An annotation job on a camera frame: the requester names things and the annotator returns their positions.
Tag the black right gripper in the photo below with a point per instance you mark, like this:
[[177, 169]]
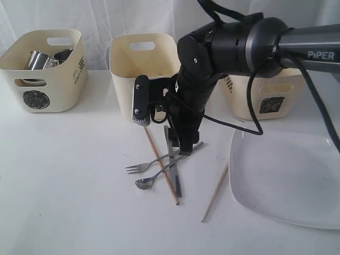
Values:
[[186, 107]]

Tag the steel table knife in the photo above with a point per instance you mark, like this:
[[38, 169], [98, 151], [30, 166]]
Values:
[[173, 171]]

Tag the steel fork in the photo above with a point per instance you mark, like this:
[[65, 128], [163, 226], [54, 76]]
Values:
[[141, 168]]

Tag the steel cup folding handle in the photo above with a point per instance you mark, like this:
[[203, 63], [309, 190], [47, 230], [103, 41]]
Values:
[[40, 61]]

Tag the white round bowl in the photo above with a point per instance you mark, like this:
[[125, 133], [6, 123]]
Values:
[[34, 82]]

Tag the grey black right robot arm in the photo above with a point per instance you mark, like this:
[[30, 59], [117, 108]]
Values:
[[254, 47]]

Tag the cream bin with triangle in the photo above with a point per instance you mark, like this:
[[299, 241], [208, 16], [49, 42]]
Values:
[[151, 54]]

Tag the cream bin with square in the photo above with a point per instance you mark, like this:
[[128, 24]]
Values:
[[271, 97]]

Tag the white square plate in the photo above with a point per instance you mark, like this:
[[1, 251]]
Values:
[[289, 177]]

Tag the cream bin with circle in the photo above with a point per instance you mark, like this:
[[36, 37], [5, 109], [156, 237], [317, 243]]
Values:
[[64, 82]]

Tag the white curtain backdrop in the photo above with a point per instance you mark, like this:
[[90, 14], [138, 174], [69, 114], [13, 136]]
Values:
[[102, 21]]

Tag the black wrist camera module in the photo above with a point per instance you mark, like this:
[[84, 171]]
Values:
[[149, 103]]

